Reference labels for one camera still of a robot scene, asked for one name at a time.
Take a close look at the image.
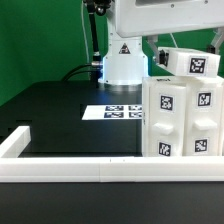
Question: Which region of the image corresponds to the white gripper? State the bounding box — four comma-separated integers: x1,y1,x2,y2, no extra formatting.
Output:
114,0,224,64

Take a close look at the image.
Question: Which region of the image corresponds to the white cabinet top block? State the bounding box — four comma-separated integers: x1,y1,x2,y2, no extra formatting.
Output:
158,47,220,78

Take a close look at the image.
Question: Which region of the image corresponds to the white cabinet body box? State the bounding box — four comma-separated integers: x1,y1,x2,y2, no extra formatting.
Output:
142,76,224,157

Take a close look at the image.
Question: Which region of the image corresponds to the white base marker sheet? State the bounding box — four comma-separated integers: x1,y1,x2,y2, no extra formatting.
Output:
82,104,142,120

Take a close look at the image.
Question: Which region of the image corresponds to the white U-shaped workspace fence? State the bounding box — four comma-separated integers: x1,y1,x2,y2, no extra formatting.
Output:
0,126,224,182

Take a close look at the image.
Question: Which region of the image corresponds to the black cable bundle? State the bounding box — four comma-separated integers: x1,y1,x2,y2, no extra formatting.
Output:
60,0,104,82

